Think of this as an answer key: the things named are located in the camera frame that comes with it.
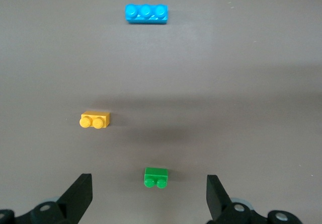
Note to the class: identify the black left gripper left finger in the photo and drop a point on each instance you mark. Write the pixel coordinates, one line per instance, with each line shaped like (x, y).
(73, 201)

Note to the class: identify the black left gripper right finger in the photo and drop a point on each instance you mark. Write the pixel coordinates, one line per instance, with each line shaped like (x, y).
(226, 206)

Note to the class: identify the yellow two-stud block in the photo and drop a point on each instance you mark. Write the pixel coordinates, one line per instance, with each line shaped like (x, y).
(96, 117)

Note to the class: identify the green two-stud block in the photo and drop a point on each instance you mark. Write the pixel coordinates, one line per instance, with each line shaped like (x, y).
(156, 175)

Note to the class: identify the blue three-stud block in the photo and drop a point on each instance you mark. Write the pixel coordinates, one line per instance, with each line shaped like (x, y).
(146, 13)

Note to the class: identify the brown table cover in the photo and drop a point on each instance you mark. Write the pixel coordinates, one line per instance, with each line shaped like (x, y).
(201, 83)

